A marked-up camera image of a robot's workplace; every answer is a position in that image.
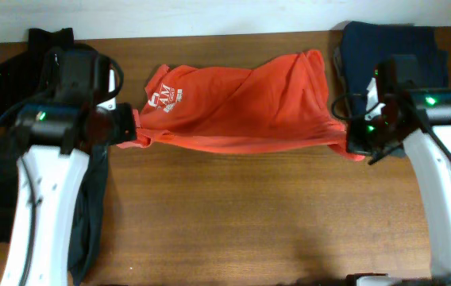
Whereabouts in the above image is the red soccer t-shirt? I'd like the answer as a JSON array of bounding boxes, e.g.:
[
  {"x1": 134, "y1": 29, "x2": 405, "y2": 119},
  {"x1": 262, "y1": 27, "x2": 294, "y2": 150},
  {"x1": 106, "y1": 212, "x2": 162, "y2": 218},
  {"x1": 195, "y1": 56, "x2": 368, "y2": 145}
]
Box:
[{"x1": 120, "y1": 49, "x2": 364, "y2": 161}]

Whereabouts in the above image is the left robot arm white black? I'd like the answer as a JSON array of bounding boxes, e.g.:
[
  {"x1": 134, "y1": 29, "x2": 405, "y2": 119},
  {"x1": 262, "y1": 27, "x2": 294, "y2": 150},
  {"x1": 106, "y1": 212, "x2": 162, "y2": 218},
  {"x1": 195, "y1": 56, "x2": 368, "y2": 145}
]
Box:
[{"x1": 0, "y1": 48, "x2": 135, "y2": 285}]

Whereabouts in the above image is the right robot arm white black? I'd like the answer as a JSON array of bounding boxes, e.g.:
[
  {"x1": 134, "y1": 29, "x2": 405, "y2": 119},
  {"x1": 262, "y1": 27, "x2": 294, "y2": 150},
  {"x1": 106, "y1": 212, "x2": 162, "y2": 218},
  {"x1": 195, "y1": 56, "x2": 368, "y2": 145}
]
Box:
[{"x1": 346, "y1": 55, "x2": 451, "y2": 285}]

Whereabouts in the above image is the folded navy blue shirt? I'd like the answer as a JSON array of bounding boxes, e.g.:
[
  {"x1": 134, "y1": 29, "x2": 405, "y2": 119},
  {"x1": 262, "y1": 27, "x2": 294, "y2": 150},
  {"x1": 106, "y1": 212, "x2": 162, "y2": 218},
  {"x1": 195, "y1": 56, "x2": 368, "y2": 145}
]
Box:
[{"x1": 339, "y1": 21, "x2": 449, "y2": 104}]

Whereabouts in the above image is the black mesh garment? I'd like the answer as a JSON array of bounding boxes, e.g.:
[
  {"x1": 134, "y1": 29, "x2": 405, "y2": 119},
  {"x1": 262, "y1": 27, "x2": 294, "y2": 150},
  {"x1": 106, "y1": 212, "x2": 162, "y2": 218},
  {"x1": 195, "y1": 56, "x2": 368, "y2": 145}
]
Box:
[{"x1": 0, "y1": 28, "x2": 93, "y2": 116}]

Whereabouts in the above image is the black Nike t-shirt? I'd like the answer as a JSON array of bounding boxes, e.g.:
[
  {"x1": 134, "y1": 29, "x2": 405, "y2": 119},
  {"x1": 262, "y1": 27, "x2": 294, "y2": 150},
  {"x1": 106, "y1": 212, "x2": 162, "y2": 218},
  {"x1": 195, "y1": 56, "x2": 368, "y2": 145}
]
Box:
[{"x1": 0, "y1": 137, "x2": 109, "y2": 285}]

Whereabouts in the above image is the right black cable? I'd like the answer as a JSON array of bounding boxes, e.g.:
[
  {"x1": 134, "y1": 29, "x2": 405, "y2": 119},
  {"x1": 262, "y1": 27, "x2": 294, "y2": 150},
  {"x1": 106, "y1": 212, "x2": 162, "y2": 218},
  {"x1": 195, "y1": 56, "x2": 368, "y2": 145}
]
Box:
[{"x1": 330, "y1": 92, "x2": 405, "y2": 166}]

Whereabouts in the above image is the black cable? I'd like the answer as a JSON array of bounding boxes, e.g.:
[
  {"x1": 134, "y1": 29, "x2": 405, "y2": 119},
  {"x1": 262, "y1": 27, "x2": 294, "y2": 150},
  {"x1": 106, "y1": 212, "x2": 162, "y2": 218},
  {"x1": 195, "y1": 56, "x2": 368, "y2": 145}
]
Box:
[
  {"x1": 0, "y1": 53, "x2": 125, "y2": 286},
  {"x1": 330, "y1": 92, "x2": 405, "y2": 166}
]

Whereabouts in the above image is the left black cable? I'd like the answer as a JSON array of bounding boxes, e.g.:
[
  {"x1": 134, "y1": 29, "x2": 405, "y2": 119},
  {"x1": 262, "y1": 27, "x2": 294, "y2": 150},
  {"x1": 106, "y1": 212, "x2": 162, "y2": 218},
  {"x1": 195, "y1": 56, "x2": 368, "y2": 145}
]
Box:
[{"x1": 0, "y1": 53, "x2": 125, "y2": 286}]

